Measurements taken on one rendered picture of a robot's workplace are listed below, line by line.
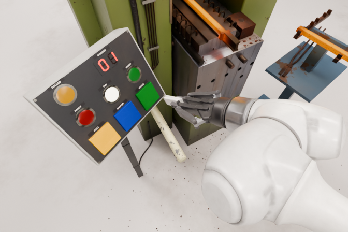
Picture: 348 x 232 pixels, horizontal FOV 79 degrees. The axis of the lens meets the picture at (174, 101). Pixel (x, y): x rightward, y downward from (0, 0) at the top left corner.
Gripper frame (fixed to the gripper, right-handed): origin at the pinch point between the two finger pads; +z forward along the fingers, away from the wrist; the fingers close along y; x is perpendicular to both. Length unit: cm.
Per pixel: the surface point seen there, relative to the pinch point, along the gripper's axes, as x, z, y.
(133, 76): 9.2, 12.9, -0.8
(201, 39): -1.2, 16.8, 39.5
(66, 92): 18.5, 12.9, -19.6
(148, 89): 1.9, 12.5, 1.3
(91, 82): 16.0, 13.3, -12.6
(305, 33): -23, -12, 78
